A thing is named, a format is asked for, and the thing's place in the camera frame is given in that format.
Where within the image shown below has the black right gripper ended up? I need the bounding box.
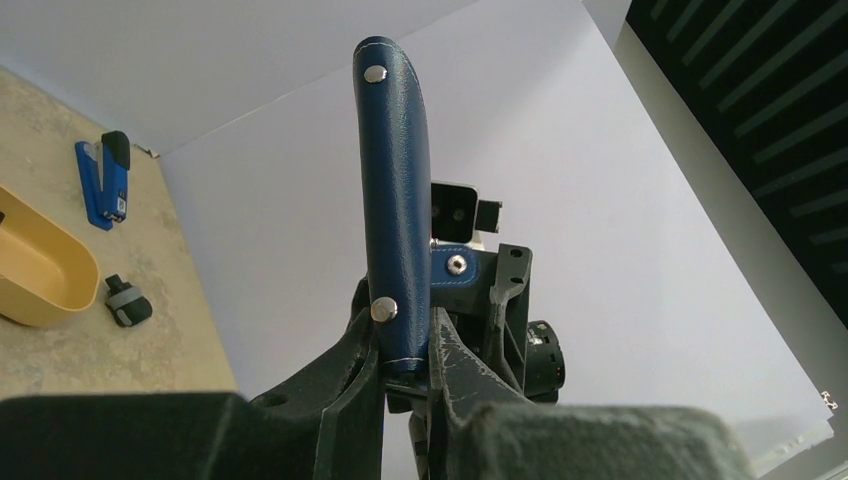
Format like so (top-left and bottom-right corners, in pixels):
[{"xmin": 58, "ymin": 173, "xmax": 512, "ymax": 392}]
[{"xmin": 387, "ymin": 243, "xmax": 568, "ymax": 480}]

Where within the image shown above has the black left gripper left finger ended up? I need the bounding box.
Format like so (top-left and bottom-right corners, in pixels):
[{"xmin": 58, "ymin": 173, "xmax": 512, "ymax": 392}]
[{"xmin": 250, "ymin": 279, "xmax": 385, "ymax": 479}]

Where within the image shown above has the blue stapler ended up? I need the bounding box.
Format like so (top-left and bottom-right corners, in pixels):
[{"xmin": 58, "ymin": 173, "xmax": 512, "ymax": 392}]
[{"xmin": 74, "ymin": 130, "xmax": 131, "ymax": 231}]

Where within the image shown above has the navy blue card holder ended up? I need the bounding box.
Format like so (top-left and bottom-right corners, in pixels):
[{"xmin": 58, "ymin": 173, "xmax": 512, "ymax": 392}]
[{"xmin": 352, "ymin": 36, "xmax": 479, "ymax": 374}]

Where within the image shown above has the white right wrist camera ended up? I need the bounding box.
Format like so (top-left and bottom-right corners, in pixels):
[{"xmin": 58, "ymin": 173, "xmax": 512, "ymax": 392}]
[{"xmin": 431, "ymin": 182, "xmax": 502, "ymax": 244}]

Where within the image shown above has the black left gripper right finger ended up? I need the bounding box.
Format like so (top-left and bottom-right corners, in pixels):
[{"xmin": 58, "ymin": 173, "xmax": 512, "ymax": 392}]
[{"xmin": 427, "ymin": 307, "xmax": 528, "ymax": 479}]

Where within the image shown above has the small black marker cap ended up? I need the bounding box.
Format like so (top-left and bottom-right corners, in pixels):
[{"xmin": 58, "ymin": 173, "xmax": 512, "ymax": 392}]
[{"xmin": 105, "ymin": 274, "xmax": 153, "ymax": 328}]

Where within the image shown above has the tan oval tray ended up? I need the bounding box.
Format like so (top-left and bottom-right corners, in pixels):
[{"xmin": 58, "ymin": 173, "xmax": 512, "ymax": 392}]
[{"xmin": 1, "ymin": 187, "xmax": 100, "ymax": 327}]

